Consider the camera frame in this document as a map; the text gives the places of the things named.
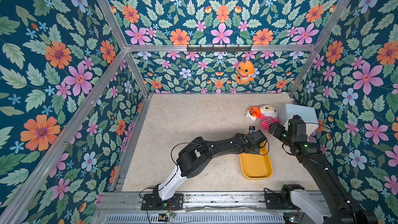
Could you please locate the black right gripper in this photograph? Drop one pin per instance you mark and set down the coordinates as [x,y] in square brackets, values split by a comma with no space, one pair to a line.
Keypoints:
[274,127]

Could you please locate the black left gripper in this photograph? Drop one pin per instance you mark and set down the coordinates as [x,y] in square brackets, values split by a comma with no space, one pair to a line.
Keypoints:
[256,151]

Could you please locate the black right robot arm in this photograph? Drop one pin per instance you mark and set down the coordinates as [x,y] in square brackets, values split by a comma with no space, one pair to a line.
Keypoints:
[343,208]

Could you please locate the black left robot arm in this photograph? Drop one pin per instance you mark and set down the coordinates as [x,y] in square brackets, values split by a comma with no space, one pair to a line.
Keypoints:
[195,157]

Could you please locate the yellow plastic storage tray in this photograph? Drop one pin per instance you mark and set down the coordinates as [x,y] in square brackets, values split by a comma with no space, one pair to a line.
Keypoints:
[257,166]

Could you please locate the light blue white box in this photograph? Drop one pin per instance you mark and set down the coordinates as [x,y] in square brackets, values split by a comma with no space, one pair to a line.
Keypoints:
[308,114]

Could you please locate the pink white doll plush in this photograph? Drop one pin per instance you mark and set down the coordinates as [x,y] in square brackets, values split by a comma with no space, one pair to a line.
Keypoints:
[268,116]

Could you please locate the orange tiger plush toy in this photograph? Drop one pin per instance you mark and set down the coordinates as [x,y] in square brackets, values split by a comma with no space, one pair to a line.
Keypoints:
[253,113]

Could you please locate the orange dinosaur plush toy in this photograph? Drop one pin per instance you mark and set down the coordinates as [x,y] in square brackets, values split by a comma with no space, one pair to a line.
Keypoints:
[245,72]

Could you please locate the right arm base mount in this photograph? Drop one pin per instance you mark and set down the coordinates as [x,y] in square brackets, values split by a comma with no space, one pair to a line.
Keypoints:
[282,199]

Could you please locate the black hook rail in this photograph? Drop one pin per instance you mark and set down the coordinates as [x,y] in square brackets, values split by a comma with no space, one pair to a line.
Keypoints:
[219,48]

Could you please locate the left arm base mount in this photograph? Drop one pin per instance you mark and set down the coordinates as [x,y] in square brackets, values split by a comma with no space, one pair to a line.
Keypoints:
[151,202]

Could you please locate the aluminium frame bottom rail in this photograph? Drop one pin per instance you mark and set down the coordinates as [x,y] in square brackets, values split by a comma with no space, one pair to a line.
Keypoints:
[127,156]

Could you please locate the aluminium frame post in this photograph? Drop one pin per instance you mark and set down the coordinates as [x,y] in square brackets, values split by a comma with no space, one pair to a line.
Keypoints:
[121,41]

